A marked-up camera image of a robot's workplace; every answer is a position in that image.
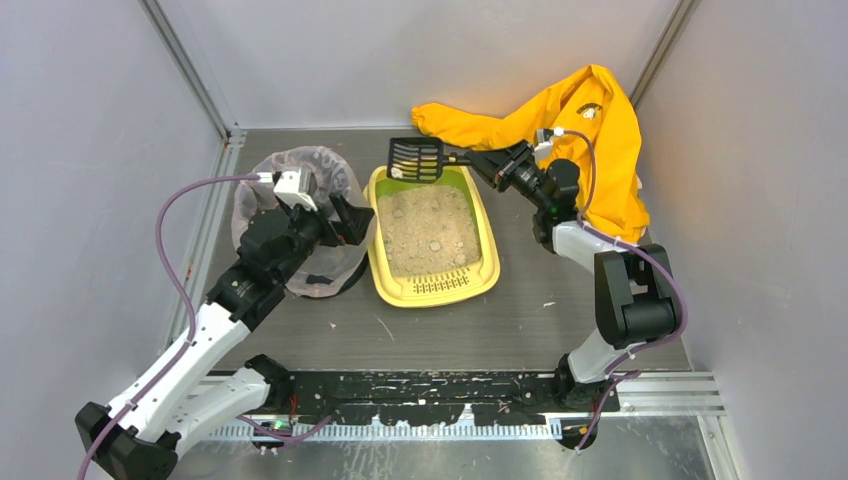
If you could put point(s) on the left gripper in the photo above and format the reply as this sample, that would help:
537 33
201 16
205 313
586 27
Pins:
328 224

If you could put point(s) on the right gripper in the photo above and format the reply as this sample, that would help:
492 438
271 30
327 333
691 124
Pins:
497 166

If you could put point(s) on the black litter scoop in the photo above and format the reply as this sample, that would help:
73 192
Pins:
421 159

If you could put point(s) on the yellow green litter box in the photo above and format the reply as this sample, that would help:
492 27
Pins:
425 291

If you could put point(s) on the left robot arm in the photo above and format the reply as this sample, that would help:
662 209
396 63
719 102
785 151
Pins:
142 432

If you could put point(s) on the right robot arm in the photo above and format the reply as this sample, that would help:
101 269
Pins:
637 303

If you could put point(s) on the cat litter sand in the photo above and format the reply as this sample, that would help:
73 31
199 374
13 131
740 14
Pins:
428 230

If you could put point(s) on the yellow sweatshirt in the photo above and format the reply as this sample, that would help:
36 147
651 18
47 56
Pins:
603 139

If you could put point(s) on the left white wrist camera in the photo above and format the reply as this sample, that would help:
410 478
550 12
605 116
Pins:
292 186

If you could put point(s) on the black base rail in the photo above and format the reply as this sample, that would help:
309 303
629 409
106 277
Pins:
435 398

